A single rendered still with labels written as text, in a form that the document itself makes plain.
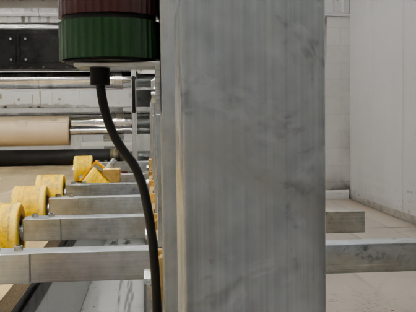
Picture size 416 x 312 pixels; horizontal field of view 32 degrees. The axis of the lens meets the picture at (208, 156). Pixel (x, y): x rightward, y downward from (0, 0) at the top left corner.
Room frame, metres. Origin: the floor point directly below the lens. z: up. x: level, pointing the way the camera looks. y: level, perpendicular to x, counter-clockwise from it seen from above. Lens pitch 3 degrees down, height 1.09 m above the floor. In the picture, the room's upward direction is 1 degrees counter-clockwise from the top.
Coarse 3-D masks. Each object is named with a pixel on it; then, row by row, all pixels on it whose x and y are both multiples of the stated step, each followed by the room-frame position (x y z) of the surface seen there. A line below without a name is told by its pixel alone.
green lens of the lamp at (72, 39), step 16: (64, 32) 0.42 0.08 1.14; (80, 32) 0.41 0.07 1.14; (96, 32) 0.40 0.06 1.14; (112, 32) 0.41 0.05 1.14; (128, 32) 0.41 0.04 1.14; (144, 32) 0.42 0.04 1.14; (64, 48) 0.42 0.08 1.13; (80, 48) 0.41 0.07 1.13; (96, 48) 0.40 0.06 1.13; (112, 48) 0.41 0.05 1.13; (128, 48) 0.41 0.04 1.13; (144, 48) 0.42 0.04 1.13
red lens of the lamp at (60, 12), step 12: (60, 0) 0.42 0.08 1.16; (72, 0) 0.41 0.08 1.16; (84, 0) 0.41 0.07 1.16; (96, 0) 0.40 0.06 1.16; (108, 0) 0.41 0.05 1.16; (120, 0) 0.41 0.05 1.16; (132, 0) 0.41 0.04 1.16; (144, 0) 0.42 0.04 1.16; (156, 0) 0.43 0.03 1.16; (60, 12) 0.42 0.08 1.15; (72, 12) 0.41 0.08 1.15; (132, 12) 0.41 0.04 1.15; (144, 12) 0.42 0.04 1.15; (156, 12) 0.43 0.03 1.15
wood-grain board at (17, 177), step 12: (0, 168) 2.86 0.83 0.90; (12, 168) 2.85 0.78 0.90; (24, 168) 2.84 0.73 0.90; (36, 168) 2.83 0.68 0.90; (48, 168) 2.82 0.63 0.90; (60, 168) 2.81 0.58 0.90; (72, 168) 2.80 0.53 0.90; (0, 180) 2.29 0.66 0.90; (12, 180) 2.28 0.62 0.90; (24, 180) 2.28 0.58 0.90; (72, 180) 2.26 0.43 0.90; (0, 192) 1.91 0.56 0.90; (0, 288) 0.81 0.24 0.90; (12, 288) 0.82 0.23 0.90; (24, 288) 0.90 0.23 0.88; (0, 300) 0.75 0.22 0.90; (12, 300) 0.82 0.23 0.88
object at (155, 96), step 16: (64, 16) 0.42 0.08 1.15; (80, 16) 0.41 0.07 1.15; (96, 16) 0.41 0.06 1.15; (112, 16) 0.41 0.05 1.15; (128, 16) 0.41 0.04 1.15; (144, 16) 0.42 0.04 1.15; (80, 64) 0.42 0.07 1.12; (96, 64) 0.42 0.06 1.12; (112, 64) 0.42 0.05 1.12; (128, 64) 0.42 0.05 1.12; (144, 64) 0.42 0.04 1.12; (96, 80) 0.43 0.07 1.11; (160, 96) 0.42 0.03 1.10; (160, 112) 0.42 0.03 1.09; (112, 128) 0.43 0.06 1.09; (128, 160) 0.43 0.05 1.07; (144, 192) 0.43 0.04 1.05; (144, 208) 0.43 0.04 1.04; (160, 288) 0.43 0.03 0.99; (160, 304) 0.43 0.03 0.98
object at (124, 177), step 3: (123, 174) 1.70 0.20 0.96; (126, 174) 1.70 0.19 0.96; (129, 174) 1.70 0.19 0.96; (132, 174) 1.70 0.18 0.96; (144, 174) 1.71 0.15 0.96; (147, 174) 1.71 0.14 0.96; (123, 177) 1.70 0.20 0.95; (126, 177) 1.70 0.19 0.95; (129, 177) 1.70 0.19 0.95; (132, 177) 1.70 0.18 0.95; (144, 177) 1.71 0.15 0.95; (147, 177) 1.71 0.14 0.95; (123, 180) 1.70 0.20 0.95; (126, 180) 1.70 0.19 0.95; (129, 180) 1.70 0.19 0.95; (132, 180) 1.70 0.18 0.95; (135, 180) 1.70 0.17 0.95
